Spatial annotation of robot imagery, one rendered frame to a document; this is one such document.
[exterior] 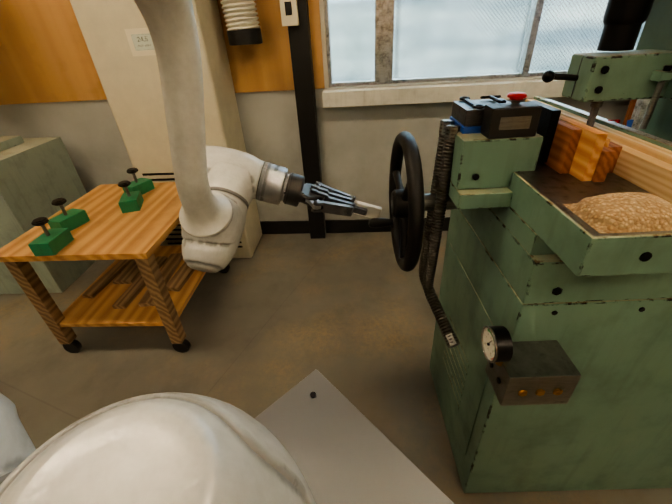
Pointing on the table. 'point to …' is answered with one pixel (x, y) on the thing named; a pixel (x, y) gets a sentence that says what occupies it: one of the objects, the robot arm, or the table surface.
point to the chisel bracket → (615, 75)
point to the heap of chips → (624, 212)
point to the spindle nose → (623, 24)
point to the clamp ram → (547, 128)
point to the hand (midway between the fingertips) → (366, 210)
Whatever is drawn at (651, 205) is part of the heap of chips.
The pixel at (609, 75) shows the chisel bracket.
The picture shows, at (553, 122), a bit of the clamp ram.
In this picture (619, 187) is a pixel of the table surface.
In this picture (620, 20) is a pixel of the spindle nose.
